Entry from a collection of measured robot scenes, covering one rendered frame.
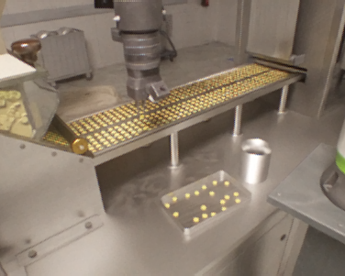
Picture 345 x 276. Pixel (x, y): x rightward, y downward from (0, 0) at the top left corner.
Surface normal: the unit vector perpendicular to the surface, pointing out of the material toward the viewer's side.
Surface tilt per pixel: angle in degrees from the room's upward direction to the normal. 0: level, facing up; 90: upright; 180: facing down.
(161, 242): 0
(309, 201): 0
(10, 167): 90
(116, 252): 0
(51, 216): 90
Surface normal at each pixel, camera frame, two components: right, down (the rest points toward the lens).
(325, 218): -0.04, -0.86
